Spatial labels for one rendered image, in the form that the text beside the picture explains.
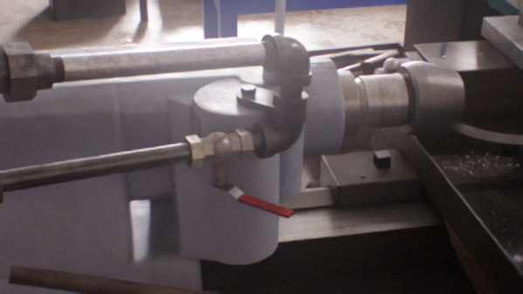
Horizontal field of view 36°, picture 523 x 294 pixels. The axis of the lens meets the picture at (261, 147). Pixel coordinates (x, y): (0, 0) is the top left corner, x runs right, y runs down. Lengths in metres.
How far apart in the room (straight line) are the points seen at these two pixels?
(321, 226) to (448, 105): 0.32
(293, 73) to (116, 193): 0.23
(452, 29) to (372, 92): 1.40
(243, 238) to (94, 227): 0.15
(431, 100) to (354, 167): 0.34
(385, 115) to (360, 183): 0.29
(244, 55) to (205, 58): 0.04
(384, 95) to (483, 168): 0.29
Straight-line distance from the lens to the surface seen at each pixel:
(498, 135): 1.23
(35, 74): 0.62
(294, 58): 0.73
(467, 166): 1.17
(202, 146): 0.72
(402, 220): 1.20
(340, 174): 1.23
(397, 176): 1.23
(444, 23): 2.35
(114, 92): 0.82
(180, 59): 0.68
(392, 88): 0.93
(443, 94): 0.94
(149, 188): 0.86
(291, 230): 1.16
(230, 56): 0.70
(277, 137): 0.75
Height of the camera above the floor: 1.49
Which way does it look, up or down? 28 degrees down
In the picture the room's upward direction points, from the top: straight up
